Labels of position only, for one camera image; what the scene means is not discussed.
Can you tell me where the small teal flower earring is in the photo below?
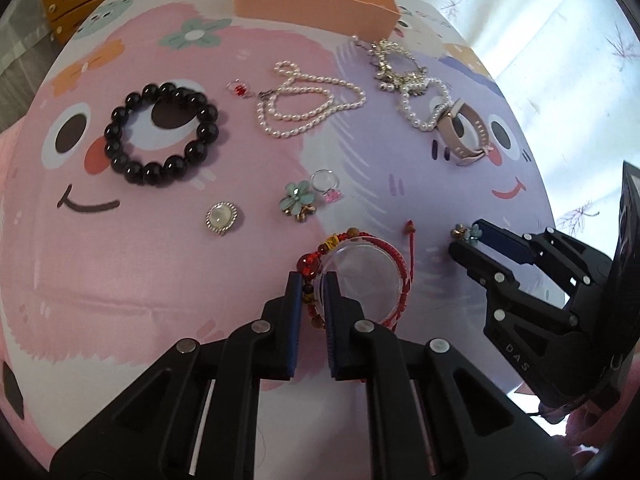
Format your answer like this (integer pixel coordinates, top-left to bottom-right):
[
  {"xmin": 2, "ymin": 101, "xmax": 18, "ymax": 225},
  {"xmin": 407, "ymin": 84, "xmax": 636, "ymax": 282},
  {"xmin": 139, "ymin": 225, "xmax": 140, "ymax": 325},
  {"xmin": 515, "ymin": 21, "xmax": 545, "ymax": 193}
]
[{"xmin": 450, "ymin": 223, "xmax": 483, "ymax": 246}]

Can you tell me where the red braided bead bracelet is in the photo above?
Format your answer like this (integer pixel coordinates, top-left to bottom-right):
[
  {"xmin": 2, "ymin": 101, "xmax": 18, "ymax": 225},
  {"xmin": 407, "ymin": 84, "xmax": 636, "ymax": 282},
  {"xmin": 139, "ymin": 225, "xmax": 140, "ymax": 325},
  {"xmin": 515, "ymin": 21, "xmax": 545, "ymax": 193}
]
[{"xmin": 294, "ymin": 219, "xmax": 418, "ymax": 331}]

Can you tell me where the round white stone brooch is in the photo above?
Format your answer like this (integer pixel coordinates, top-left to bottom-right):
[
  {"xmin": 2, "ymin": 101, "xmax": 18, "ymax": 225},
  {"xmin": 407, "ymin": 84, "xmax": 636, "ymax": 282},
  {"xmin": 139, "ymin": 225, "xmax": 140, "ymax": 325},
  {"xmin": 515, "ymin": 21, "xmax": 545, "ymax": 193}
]
[{"xmin": 205, "ymin": 200, "xmax": 240, "ymax": 236}]

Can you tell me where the teal flower brooch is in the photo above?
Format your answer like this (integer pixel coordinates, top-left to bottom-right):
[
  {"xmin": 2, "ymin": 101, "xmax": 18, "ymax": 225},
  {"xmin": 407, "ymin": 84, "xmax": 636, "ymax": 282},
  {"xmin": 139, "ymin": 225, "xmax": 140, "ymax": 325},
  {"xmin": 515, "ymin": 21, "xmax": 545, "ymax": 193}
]
[{"xmin": 279, "ymin": 180, "xmax": 316, "ymax": 222}]

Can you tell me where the pink strap wristwatch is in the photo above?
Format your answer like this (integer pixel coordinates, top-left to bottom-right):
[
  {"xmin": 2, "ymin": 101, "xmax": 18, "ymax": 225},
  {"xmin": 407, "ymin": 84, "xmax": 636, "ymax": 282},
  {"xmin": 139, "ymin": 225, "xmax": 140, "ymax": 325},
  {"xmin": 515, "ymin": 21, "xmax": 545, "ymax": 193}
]
[{"xmin": 431, "ymin": 98, "xmax": 495, "ymax": 166}]

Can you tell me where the silver ring pink stone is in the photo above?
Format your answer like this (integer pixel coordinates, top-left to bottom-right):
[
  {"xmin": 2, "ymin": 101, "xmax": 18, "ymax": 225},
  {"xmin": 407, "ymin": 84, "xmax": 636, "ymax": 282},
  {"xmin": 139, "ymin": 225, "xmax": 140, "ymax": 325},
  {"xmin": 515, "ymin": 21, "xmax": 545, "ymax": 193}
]
[{"xmin": 310, "ymin": 169, "xmax": 343, "ymax": 204}]

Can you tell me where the black bead bracelet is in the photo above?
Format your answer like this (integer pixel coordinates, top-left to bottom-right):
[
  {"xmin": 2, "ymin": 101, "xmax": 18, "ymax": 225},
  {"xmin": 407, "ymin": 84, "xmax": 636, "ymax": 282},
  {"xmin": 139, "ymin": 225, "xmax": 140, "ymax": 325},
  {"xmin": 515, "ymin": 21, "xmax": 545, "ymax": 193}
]
[{"xmin": 103, "ymin": 80, "xmax": 220, "ymax": 188}]

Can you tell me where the white pearl bracelet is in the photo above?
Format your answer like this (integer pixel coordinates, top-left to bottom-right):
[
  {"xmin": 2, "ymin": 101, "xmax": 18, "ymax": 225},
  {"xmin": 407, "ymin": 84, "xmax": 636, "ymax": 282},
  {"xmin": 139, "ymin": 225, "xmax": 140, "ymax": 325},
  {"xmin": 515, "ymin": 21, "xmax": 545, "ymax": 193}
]
[{"xmin": 397, "ymin": 77, "xmax": 452, "ymax": 134}]

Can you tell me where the rhinestone silver necklace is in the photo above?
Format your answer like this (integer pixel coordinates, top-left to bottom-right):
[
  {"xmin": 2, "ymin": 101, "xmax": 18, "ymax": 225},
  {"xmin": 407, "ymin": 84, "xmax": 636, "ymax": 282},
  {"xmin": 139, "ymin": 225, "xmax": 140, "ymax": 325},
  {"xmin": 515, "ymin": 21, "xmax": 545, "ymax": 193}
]
[{"xmin": 350, "ymin": 34, "xmax": 431, "ymax": 97}]

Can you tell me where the long pearl necklace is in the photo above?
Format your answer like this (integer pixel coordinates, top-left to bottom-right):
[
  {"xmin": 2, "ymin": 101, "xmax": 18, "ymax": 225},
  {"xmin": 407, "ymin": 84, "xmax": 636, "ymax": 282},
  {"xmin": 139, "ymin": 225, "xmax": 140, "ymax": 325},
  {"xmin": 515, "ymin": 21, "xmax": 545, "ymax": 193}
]
[{"xmin": 255, "ymin": 58, "xmax": 368, "ymax": 140}]

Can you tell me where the small red gem ring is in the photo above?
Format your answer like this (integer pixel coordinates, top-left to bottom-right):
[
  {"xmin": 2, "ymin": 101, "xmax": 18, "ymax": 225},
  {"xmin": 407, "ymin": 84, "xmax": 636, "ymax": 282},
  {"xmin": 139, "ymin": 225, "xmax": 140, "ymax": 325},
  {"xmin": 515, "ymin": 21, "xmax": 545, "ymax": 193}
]
[{"xmin": 226, "ymin": 78, "xmax": 254, "ymax": 100}]

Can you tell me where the cartoon printed table mat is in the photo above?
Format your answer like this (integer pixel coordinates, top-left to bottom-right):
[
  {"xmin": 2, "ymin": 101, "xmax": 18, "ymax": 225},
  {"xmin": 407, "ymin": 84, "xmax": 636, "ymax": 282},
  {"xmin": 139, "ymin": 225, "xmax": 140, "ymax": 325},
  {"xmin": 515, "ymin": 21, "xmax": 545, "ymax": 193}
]
[{"xmin": 1, "ymin": 0, "xmax": 552, "ymax": 466}]

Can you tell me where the white floral curtain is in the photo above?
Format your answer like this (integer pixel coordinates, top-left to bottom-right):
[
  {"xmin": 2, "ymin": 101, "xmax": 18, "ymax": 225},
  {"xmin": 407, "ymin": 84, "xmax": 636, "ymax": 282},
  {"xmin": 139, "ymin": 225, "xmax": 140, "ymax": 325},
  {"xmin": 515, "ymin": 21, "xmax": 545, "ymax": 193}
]
[{"xmin": 422, "ymin": 0, "xmax": 639, "ymax": 236}]

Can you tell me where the pink bed blanket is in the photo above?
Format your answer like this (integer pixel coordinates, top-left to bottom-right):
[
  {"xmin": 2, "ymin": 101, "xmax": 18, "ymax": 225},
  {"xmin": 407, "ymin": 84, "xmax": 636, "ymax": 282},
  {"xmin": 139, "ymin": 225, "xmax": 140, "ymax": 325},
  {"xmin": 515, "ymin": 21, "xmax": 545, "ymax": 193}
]
[{"xmin": 0, "ymin": 118, "xmax": 25, "ymax": 198}]

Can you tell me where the white lace bed cover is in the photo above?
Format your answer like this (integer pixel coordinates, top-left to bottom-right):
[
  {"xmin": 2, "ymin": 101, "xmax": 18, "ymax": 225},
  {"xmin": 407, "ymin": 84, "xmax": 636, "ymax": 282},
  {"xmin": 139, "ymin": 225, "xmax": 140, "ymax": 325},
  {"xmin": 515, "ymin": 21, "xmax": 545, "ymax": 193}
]
[{"xmin": 1, "ymin": 0, "xmax": 61, "ymax": 131}]

